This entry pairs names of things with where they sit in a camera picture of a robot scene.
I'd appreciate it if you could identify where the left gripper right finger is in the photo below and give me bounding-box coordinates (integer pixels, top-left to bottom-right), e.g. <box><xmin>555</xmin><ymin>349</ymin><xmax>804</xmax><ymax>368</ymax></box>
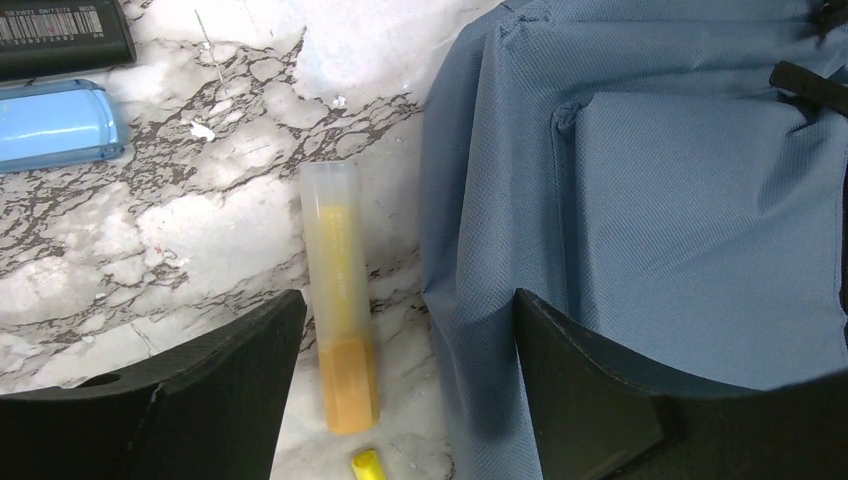
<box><xmin>513</xmin><ymin>289</ymin><xmax>847</xmax><ymax>479</ymax></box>

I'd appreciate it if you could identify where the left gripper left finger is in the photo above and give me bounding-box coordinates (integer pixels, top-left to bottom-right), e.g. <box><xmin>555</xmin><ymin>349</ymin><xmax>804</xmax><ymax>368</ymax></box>
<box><xmin>1</xmin><ymin>290</ymin><xmax>306</xmax><ymax>479</ymax></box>

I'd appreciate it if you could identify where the blue backpack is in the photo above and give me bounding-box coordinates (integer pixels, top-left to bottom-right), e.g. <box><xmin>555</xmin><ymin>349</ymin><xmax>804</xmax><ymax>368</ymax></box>
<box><xmin>420</xmin><ymin>1</ymin><xmax>847</xmax><ymax>479</ymax></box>

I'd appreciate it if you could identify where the yellow capped pen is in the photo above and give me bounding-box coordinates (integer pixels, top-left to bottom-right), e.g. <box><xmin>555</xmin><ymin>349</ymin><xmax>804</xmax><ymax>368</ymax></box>
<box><xmin>351</xmin><ymin>449</ymin><xmax>388</xmax><ymax>480</ymax></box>

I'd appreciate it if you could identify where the orange highlighter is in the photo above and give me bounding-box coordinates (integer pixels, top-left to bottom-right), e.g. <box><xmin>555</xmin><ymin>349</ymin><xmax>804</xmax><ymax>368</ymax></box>
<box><xmin>299</xmin><ymin>161</ymin><xmax>380</xmax><ymax>435</ymax></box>

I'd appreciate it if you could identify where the blue highlighter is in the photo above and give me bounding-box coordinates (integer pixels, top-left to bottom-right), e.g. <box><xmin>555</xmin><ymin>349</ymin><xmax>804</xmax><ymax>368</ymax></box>
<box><xmin>1</xmin><ymin>79</ymin><xmax>130</xmax><ymax>173</ymax></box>

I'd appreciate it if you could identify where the pink black highlighter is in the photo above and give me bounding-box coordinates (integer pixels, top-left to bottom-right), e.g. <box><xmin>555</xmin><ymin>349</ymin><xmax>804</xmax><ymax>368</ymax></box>
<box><xmin>1</xmin><ymin>0</ymin><xmax>137</xmax><ymax>81</ymax></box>

